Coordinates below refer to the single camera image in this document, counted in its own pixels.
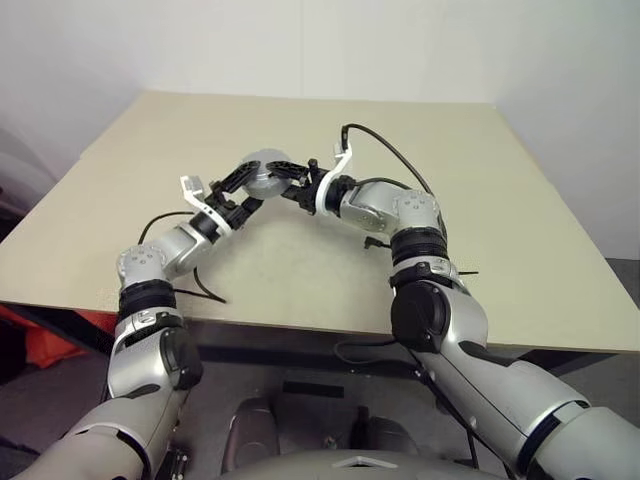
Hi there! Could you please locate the black metal table frame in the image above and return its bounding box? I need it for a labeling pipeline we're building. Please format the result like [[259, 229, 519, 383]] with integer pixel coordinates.
[[0, 299, 640, 381]]

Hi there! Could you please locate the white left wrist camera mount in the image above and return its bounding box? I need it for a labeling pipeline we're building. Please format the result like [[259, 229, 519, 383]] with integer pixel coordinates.
[[179, 173, 234, 236]]

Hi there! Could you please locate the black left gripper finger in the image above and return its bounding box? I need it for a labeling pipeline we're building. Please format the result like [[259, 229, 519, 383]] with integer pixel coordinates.
[[229, 196, 265, 229], [219, 162, 264, 194]]

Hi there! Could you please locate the grey robot torso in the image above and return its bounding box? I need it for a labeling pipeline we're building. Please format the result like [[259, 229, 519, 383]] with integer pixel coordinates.
[[209, 449, 501, 480]]

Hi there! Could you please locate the dark rounded shape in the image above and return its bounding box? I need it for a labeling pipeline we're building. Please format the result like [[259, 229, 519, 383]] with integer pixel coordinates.
[[349, 407, 426, 454], [222, 397, 281, 459]]

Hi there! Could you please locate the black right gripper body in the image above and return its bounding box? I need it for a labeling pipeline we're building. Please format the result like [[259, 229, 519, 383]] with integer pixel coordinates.
[[293, 158, 327, 213]]

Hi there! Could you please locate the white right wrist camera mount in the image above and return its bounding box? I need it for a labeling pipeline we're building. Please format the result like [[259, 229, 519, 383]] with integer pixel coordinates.
[[313, 142, 356, 217]]

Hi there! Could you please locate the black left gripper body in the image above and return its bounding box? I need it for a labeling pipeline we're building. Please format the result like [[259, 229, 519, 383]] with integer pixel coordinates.
[[202, 179, 241, 222]]

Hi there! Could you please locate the red object under table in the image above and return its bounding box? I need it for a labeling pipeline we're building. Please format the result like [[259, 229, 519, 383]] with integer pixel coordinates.
[[0, 304, 114, 369]]

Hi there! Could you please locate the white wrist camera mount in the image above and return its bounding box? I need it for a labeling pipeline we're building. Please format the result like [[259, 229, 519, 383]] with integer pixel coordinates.
[[313, 142, 356, 217], [179, 173, 234, 236]]

